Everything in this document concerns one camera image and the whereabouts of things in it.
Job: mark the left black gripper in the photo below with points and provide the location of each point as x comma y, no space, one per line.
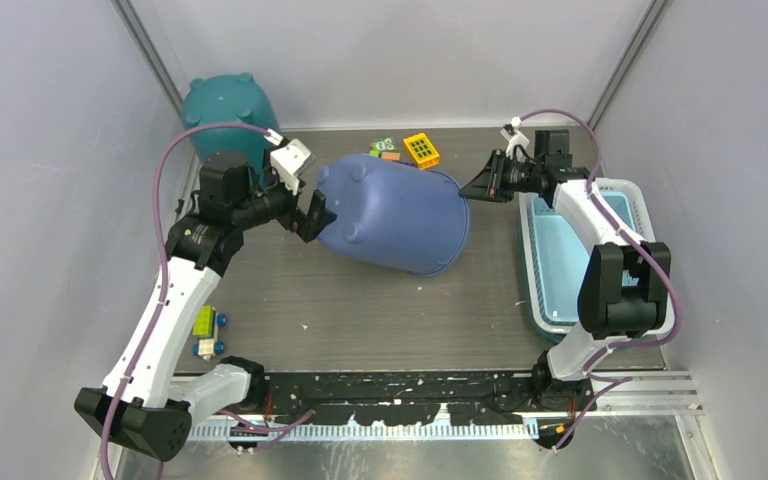
307,225

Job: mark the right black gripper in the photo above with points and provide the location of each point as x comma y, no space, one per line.
477,189

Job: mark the blue plastic bucket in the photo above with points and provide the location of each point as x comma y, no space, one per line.
392,215

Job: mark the teal plastic bucket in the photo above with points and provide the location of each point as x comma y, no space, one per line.
229,98

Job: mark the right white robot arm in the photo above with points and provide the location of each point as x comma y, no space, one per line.
626,295

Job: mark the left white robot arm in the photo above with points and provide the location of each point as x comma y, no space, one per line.
137,407

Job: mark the yellow grid toy block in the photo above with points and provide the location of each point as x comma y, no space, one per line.
422,151

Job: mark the green patterned toy tile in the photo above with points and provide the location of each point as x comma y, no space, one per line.
379,146

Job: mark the light blue inner basket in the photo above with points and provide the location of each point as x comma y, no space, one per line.
555,264

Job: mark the toy train blocks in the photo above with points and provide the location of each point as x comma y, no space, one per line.
206,329

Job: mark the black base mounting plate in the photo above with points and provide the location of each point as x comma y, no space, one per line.
405,398

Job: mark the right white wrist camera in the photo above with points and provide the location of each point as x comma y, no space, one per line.
517,142

